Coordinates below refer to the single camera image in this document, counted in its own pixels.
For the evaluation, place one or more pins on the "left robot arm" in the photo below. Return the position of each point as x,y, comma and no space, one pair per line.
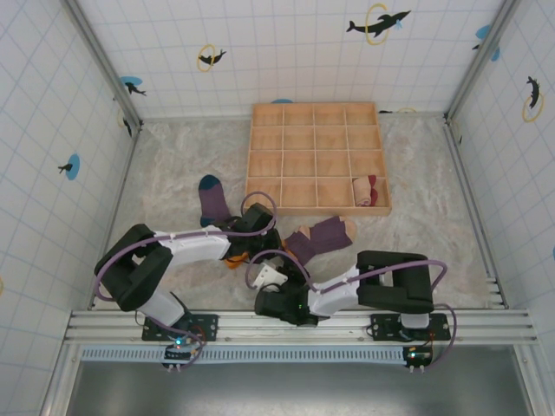
195,251

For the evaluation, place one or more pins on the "purple sock beige toe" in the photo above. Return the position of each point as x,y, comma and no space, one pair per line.
325,236

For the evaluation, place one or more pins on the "aluminium table end rail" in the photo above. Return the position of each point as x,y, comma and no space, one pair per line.
195,117

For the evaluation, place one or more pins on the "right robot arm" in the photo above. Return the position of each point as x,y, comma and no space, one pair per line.
390,290

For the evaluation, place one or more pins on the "blue oval shark sticker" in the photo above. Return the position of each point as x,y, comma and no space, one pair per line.
132,84

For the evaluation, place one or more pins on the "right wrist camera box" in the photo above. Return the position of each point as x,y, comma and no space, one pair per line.
266,277

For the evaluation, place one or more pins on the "beige sock red toe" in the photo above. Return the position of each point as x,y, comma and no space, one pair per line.
363,193

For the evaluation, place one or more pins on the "aluminium corner post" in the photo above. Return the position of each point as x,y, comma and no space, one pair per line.
104,60
477,65

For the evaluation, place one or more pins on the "aluminium table side rail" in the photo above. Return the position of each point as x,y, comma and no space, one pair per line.
475,199
122,190

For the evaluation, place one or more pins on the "wooden compartment tray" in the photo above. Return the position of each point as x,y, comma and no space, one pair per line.
299,164

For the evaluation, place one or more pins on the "purple sock teal toe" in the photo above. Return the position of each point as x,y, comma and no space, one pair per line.
212,201

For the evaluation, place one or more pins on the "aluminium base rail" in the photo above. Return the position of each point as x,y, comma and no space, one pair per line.
260,331

